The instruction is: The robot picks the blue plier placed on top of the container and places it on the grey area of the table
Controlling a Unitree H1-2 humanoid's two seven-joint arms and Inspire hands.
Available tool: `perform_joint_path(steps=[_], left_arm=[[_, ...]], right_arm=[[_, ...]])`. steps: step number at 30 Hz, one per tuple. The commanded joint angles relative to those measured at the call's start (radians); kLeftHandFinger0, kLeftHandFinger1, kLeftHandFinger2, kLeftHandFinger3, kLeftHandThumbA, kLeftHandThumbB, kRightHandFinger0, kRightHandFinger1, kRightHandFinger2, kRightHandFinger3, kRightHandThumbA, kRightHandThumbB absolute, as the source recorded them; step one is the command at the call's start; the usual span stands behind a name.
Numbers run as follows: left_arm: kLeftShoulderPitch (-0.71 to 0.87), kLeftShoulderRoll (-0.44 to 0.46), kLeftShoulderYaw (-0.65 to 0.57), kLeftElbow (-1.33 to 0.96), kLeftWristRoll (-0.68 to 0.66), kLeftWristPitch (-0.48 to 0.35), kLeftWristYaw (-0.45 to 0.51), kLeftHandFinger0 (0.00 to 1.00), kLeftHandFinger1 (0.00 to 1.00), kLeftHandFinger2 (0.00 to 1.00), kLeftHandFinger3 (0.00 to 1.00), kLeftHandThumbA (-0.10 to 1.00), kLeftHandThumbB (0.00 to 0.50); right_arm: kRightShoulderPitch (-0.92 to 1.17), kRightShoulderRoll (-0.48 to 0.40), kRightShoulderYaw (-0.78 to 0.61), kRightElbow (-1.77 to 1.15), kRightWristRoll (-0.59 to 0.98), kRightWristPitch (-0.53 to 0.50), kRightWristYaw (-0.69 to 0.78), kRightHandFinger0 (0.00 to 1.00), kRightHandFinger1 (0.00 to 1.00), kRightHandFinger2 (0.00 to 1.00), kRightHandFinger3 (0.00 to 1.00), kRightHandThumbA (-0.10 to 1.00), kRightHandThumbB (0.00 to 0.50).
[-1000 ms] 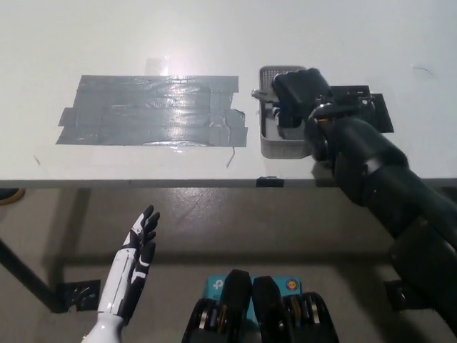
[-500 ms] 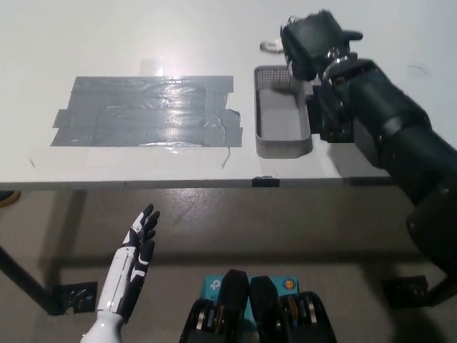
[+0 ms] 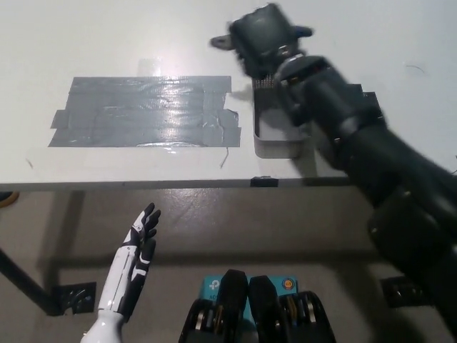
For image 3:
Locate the yellow black round object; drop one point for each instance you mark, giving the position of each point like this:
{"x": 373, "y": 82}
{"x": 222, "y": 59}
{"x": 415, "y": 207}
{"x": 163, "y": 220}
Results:
{"x": 7, "y": 199}

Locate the grey duct tape patch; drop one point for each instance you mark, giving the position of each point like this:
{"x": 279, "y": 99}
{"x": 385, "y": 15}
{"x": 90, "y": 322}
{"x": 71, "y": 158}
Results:
{"x": 143, "y": 114}

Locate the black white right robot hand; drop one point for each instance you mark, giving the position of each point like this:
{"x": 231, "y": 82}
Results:
{"x": 262, "y": 39}

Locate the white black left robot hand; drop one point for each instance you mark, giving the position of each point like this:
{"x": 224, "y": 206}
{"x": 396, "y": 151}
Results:
{"x": 137, "y": 236}

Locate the teal cardboard box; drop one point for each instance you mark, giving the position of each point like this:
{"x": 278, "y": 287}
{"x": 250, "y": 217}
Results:
{"x": 212, "y": 287}

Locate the black diagonal table brace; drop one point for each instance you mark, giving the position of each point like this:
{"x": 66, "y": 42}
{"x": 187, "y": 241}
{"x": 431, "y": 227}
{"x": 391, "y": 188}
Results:
{"x": 25, "y": 278}

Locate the grey plastic perforated container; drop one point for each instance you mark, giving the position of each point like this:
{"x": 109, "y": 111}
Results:
{"x": 275, "y": 146}

